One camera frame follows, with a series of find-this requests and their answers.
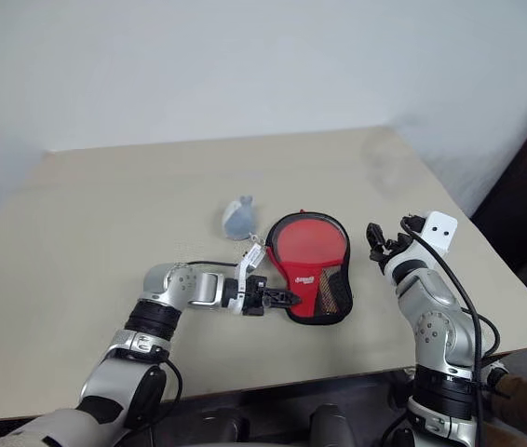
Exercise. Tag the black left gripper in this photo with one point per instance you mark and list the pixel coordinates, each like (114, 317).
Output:
(256, 298)

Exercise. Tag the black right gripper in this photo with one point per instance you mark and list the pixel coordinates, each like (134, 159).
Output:
(396, 247)

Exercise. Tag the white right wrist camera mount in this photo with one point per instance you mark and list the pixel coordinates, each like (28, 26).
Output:
(440, 230)

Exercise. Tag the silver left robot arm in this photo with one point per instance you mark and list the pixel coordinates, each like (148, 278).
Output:
(198, 286)

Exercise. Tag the black box with orange tape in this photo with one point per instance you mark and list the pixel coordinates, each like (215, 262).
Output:
(519, 209)

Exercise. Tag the red black paddle case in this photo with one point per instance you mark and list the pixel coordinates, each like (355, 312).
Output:
(305, 288)

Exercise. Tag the dark rounded shape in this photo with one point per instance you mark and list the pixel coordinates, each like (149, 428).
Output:
(224, 430)
(333, 426)

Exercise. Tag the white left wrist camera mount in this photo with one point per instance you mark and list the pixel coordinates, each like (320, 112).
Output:
(250, 261)

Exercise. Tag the small grey blue pouch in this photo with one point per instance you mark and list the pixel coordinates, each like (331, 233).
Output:
(239, 219)

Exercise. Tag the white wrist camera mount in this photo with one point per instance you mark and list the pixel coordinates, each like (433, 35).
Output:
(440, 230)
(250, 261)

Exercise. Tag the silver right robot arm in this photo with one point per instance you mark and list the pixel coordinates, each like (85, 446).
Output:
(431, 298)

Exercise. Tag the red table tennis paddle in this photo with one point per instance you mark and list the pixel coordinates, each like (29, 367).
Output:
(307, 244)

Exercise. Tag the brown object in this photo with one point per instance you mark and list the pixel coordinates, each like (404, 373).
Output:
(524, 396)

